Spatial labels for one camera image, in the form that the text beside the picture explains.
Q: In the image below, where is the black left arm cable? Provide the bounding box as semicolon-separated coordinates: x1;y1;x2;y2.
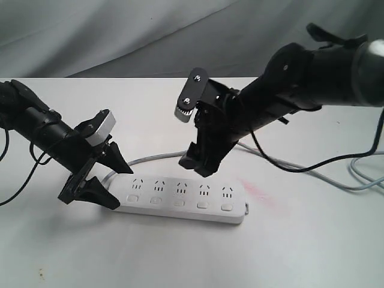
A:
0;119;65;206

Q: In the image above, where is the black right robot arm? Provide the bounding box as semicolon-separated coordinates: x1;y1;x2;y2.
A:
175;23;383;177

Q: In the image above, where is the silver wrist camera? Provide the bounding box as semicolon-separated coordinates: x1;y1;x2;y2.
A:
82;109;116;146
174;105;195;123

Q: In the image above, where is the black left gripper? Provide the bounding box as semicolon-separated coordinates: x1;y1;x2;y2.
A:
48;119;133;209

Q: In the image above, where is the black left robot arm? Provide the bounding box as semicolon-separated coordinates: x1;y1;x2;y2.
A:
1;79;133;210

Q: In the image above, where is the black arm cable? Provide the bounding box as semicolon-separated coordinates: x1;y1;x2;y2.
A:
0;119;65;206
248;107;384;173

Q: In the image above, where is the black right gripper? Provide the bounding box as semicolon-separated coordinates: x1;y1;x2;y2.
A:
176;68;248;176

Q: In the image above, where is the grey power cable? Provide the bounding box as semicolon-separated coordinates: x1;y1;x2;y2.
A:
101;142;384;190

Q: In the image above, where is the white backdrop cloth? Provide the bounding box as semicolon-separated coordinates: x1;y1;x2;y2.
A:
1;1;383;78

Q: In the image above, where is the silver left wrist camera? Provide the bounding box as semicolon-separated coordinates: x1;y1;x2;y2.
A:
82;109;116;146

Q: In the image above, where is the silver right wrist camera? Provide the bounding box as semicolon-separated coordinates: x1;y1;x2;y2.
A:
174;105;195;123

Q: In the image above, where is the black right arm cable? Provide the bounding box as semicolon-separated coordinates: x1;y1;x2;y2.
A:
248;107;384;173

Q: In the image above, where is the white power strip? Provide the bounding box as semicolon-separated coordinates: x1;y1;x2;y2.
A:
104;174;249;224

